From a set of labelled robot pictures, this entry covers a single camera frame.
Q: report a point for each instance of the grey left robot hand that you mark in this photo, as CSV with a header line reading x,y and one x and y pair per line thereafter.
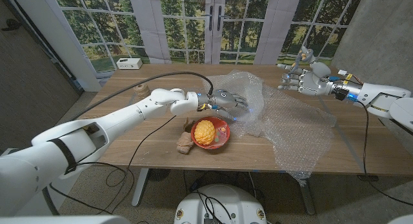
x,y
226,99

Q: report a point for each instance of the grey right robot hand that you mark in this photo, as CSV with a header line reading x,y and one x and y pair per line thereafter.
x,y
314,83

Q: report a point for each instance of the clear bubble wrap sheet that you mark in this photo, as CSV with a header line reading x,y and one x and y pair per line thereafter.
x,y
290,127

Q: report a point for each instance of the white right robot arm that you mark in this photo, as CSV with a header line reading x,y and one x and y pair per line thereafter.
x,y
384,95

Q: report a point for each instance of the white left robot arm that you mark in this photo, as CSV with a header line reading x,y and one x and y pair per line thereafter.
x,y
96,130

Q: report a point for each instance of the red bowl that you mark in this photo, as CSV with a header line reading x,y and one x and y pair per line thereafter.
x,y
225,139

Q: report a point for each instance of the small wrapped candy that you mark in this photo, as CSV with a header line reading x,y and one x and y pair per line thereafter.
x,y
222,130

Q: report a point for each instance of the yellow textured toy fruit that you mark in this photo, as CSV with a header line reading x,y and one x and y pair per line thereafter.
x,y
204,132

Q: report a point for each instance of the crumpled beige cloth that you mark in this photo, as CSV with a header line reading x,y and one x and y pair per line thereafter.
x,y
185,141

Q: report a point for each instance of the brown twine spool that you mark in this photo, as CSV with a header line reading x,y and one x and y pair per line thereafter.
x,y
142,91

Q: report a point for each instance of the black round ribbed object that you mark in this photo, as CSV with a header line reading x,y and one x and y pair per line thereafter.
x,y
158,174

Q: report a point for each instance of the white power strip box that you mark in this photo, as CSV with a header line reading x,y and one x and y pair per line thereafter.
x,y
129,63

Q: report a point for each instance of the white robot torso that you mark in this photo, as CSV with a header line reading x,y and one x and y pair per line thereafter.
x,y
245,204

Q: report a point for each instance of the black flat floor plate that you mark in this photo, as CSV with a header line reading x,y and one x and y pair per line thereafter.
x,y
368,178

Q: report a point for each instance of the grey table leg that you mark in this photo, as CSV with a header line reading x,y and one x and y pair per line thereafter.
x,y
308,198

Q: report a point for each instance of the white table leg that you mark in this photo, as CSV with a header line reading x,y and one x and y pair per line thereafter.
x,y
139,188

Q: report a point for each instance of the printed forest window backdrop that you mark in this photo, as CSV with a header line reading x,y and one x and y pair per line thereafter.
x,y
106,24

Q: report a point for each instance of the black wall hook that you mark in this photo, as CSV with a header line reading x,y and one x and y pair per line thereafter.
x,y
13,23

